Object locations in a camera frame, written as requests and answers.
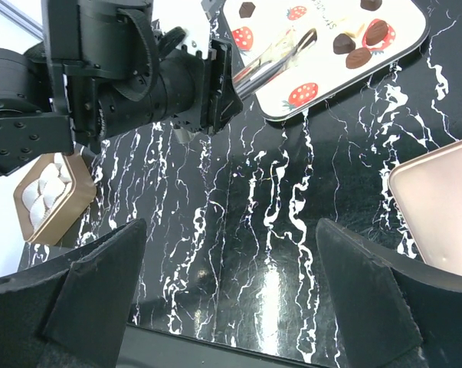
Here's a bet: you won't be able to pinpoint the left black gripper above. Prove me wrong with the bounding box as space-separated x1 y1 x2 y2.
153 38 243 134

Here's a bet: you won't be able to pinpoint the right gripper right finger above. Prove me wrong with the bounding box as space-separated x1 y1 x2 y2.
316 218 462 367

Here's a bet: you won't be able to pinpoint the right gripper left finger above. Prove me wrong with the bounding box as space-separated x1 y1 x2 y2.
0 219 146 367

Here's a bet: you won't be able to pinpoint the metal tongs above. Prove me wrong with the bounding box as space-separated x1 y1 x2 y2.
233 28 317 100

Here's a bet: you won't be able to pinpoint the dark hexagon chocolate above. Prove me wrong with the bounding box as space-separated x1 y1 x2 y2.
238 2 256 18

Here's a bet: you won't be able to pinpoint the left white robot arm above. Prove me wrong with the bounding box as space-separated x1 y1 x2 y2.
0 1 243 176

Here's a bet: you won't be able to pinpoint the dark heart chocolate lower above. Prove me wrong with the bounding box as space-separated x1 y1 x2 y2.
333 33 356 55

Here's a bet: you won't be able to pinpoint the dark heart chocolate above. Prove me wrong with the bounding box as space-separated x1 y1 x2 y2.
360 0 382 12
333 33 356 55

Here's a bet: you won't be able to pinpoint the brown oval chocolate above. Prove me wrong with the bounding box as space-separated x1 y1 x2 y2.
346 48 372 70

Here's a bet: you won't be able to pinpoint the white chocolate middle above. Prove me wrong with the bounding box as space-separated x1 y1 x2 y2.
342 23 365 39

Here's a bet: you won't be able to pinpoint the brown leaf chocolate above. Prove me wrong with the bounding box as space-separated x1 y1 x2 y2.
365 20 388 46

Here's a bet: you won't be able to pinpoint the dark heart chocolate right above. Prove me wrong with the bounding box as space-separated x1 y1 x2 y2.
360 0 382 12

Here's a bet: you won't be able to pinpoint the gold tin box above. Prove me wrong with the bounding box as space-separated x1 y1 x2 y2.
13 151 97 245

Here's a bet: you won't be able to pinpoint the rose gold tin lid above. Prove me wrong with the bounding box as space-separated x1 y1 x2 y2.
388 140 462 276

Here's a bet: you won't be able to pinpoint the strawberry print tray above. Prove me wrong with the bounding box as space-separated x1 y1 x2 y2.
222 1 429 121

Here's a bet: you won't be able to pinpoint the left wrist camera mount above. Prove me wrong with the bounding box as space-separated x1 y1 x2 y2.
146 0 216 61

